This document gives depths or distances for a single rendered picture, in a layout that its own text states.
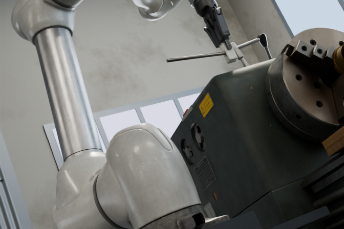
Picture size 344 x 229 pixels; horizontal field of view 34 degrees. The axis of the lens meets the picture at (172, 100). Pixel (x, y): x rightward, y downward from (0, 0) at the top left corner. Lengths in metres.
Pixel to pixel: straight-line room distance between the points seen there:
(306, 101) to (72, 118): 0.62
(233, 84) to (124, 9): 3.11
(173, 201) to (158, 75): 3.36
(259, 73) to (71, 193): 0.72
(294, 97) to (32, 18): 0.73
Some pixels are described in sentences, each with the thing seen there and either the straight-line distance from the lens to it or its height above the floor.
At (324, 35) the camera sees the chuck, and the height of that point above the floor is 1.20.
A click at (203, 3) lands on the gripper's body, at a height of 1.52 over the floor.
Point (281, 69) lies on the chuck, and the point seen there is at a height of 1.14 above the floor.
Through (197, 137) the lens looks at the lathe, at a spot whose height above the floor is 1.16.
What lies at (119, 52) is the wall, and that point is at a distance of 4.47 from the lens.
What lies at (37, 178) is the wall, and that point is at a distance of 3.90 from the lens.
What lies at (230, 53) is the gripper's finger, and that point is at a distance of 1.85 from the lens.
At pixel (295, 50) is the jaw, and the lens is 1.58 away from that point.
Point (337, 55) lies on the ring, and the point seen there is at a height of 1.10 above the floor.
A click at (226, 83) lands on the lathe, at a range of 1.68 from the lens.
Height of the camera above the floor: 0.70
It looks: 18 degrees up
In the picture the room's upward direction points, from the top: 24 degrees counter-clockwise
